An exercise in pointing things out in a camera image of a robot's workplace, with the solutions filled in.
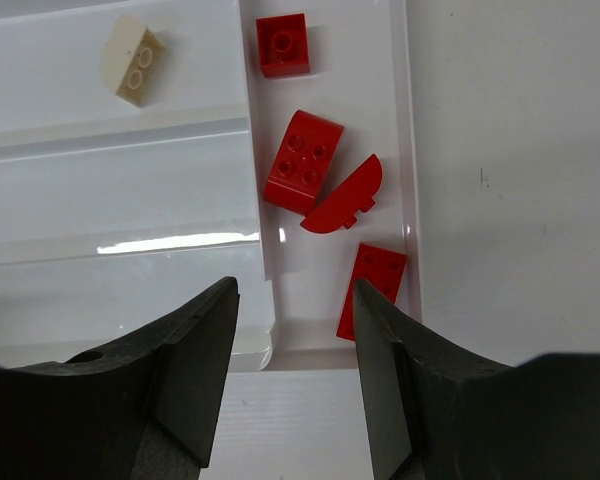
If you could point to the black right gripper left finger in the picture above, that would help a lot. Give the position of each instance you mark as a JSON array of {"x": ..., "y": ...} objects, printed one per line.
[{"x": 143, "y": 406}]

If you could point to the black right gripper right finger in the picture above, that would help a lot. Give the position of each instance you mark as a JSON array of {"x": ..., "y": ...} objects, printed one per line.
[{"x": 435, "y": 410}]

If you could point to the red curved lego brick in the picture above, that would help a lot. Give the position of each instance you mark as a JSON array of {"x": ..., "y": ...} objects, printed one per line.
[{"x": 383, "y": 268}]

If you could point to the red half-round lego plate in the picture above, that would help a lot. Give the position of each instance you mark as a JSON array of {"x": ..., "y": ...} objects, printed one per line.
[{"x": 355, "y": 194}]

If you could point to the red L-shaped lego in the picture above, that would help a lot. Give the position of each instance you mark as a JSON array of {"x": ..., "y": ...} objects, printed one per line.
[{"x": 302, "y": 162}]

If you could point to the white lego brick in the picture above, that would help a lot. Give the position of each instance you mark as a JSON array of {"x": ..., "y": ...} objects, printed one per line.
[{"x": 130, "y": 59}]

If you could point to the small red lego brick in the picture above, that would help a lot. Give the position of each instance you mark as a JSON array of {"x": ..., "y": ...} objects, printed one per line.
[{"x": 283, "y": 48}]

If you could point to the white compartment tray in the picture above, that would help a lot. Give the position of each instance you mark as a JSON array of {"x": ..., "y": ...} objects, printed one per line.
[{"x": 112, "y": 215}]

